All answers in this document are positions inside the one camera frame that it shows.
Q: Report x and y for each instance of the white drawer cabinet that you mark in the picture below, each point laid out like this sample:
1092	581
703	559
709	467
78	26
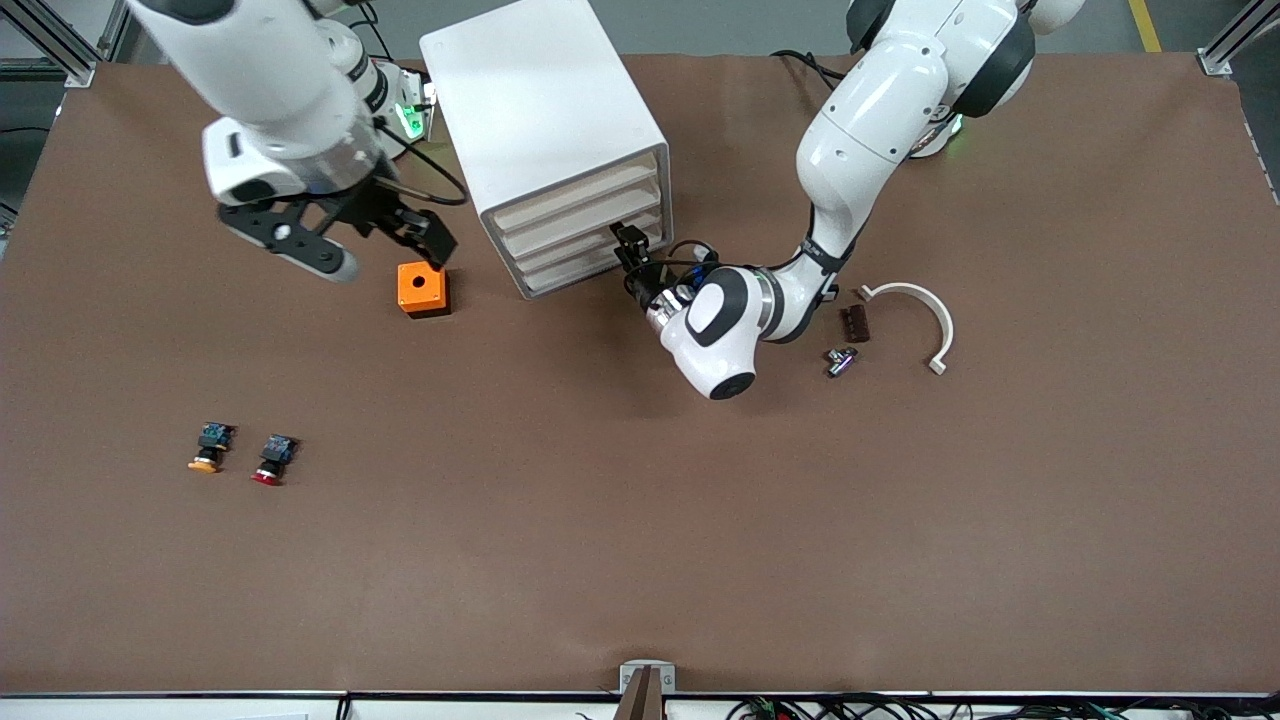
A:
540	110

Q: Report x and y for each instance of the silver key switch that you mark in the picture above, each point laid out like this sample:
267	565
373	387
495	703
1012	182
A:
840	362

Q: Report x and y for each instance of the white sliding drawer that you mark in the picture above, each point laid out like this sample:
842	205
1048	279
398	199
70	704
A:
585	266
580	242
575	195
585	216

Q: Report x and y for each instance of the yellow push button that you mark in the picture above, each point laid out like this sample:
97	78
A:
210	445

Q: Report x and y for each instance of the red push button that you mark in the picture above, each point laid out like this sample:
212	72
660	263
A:
272	458

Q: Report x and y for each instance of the orange box with hole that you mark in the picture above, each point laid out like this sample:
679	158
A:
420	290

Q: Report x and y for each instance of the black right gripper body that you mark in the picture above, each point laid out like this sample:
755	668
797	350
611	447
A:
381	208

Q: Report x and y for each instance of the grey metal table bracket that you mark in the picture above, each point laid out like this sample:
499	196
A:
647	678

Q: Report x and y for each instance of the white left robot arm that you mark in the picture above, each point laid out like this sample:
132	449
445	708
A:
870	110

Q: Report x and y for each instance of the aluminium frame post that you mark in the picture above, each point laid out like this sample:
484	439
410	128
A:
60	45
1225	55

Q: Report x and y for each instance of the white curved plastic bracket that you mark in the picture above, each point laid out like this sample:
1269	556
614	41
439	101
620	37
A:
945	325

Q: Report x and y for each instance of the brown terminal block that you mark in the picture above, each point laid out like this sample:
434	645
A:
857	324

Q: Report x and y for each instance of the brown table cover mat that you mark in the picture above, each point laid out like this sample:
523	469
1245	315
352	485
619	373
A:
640	520

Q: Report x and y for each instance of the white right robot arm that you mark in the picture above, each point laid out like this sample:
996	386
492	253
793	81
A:
270	90

